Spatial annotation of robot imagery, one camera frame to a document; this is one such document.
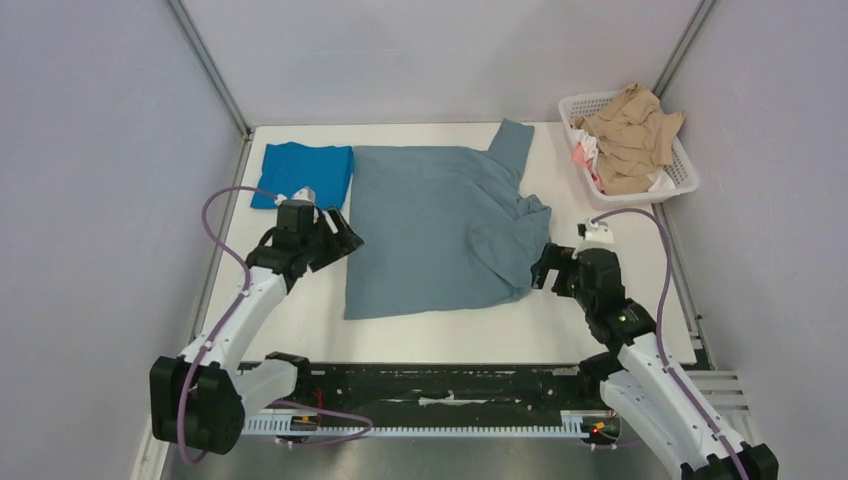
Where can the aluminium frame rail left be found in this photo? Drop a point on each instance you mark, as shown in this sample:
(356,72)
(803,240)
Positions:
(200,50)

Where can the white plastic laundry basket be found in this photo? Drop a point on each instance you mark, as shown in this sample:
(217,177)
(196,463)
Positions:
(681,172)

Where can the aluminium frame rail right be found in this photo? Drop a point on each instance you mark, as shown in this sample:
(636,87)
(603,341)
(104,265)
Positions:
(694,26)

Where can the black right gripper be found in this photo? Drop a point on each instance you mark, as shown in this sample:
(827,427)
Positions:
(558,270)

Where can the white slotted cable duct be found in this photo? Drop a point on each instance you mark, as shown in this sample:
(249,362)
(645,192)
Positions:
(567,425)

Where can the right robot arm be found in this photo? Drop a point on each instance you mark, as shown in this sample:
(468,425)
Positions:
(642,383)

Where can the beige t-shirt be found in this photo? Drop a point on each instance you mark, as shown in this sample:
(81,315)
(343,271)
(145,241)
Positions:
(634,140)

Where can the pink and white garment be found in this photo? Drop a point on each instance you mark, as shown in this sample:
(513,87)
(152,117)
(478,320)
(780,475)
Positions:
(585,153)

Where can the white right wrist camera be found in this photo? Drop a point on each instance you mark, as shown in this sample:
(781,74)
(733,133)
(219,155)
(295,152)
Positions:
(594,235)

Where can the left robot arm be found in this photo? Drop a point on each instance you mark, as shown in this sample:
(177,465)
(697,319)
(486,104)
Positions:
(200,399)

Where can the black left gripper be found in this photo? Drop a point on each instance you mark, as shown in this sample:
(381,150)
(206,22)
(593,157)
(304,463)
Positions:
(349,245)

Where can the folded bright blue t-shirt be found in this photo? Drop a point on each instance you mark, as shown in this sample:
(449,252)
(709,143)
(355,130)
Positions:
(327,171)

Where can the aluminium frame rail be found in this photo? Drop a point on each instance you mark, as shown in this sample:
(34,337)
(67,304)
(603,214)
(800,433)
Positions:
(200,50)
(694,26)

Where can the grey-blue t-shirt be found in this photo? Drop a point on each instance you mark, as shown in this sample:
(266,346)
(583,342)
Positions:
(443,227)

